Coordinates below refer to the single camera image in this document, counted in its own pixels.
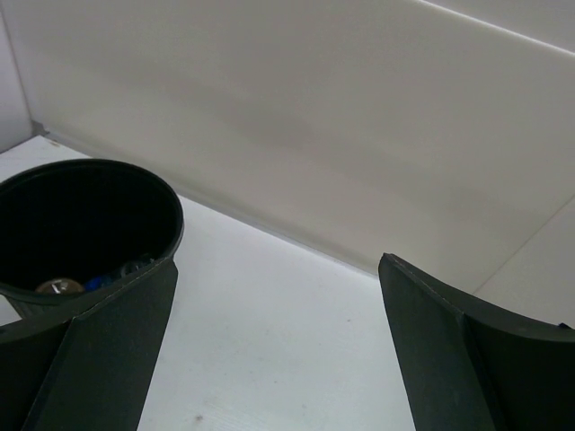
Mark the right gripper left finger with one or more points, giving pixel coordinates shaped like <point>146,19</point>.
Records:
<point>87,364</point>

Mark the orange juice bottle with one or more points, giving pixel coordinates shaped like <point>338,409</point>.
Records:
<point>60,286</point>

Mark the black plastic waste bin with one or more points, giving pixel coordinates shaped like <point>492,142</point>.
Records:
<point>79,219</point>

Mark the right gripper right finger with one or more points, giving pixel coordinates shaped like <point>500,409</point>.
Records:
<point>467,364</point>

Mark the clear bottle blue label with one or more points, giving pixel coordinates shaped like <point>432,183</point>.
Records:
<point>124,270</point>

